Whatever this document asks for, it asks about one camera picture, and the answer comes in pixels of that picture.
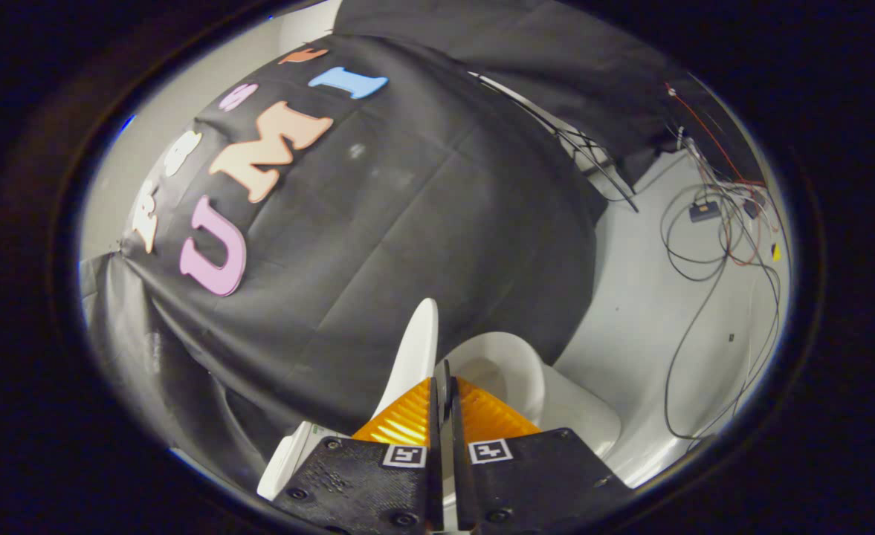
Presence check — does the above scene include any white toilet bowl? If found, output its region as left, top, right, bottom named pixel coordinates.
left=537, top=363, right=622, bottom=485

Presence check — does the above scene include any black tripod light stand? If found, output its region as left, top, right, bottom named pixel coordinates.
left=469, top=71, right=640, bottom=214

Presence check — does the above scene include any thin red cable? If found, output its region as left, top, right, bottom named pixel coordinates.
left=665, top=83, right=769, bottom=267

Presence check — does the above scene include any white toilet seat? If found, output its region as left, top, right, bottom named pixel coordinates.
left=443, top=332, right=547, bottom=426

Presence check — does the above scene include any tangle of floor cables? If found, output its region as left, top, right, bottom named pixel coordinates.
left=659, top=123, right=786, bottom=447

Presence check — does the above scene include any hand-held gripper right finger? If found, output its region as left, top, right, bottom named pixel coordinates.
left=445, top=360, right=635, bottom=535

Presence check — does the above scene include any black board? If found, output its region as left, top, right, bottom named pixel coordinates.
left=668, top=73, right=769, bottom=187

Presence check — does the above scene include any black backdrop cloth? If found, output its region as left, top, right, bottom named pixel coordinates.
left=120, top=33, right=607, bottom=447
left=80, top=251, right=289, bottom=487
left=333, top=0, right=706, bottom=187

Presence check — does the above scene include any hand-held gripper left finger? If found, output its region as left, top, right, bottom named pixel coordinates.
left=272, top=377, right=445, bottom=535

